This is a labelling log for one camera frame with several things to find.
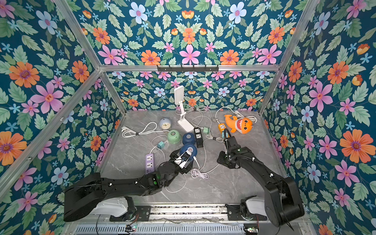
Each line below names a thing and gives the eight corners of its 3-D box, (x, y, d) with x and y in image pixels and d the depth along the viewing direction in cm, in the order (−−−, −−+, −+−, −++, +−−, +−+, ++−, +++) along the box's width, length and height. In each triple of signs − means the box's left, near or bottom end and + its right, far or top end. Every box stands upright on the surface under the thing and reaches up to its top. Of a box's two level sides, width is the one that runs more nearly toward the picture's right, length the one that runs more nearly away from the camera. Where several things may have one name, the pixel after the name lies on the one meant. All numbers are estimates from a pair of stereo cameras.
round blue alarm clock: (161, 131, 110) (158, 124, 103) (162, 125, 114) (160, 117, 107) (170, 131, 110) (168, 124, 103) (171, 125, 114) (169, 117, 107)
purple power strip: (146, 174, 89) (144, 172, 86) (146, 156, 97) (145, 153, 94) (153, 173, 89) (152, 171, 87) (154, 154, 97) (152, 152, 95)
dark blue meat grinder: (182, 147, 99) (180, 139, 92) (185, 139, 103) (184, 131, 96) (192, 149, 98) (191, 142, 90) (195, 141, 102) (194, 133, 94)
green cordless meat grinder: (169, 147, 100) (167, 138, 92) (171, 138, 104) (168, 129, 96) (180, 147, 100) (178, 138, 92) (181, 138, 104) (179, 129, 96)
